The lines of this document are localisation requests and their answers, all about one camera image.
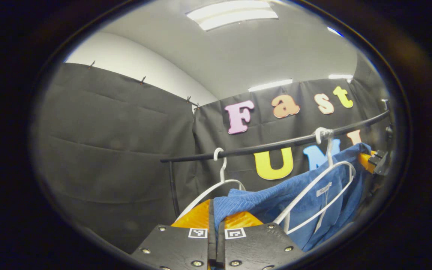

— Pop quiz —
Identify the black metal clothes rack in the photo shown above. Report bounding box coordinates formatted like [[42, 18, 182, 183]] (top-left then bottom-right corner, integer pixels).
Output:
[[160, 110, 391, 217]]

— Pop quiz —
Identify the white plastic hanger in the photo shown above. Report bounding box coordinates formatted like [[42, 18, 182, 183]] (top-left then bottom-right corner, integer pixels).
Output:
[[272, 127, 357, 235], [175, 147, 246, 222]]

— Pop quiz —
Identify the blue corduroy jacket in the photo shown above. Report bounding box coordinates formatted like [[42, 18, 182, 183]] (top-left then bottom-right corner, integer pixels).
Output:
[[213, 142, 372, 252]]

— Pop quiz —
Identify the large ceiling light panel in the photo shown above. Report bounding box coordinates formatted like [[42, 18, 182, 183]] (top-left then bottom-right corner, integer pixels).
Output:
[[186, 0, 279, 32]]

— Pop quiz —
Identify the black backdrop cloth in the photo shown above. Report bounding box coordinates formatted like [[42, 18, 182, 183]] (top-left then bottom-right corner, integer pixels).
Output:
[[32, 52, 393, 254]]

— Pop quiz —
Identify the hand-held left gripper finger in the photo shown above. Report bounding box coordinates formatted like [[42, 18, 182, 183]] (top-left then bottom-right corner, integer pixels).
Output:
[[216, 211, 306, 270], [131, 198, 217, 270]]

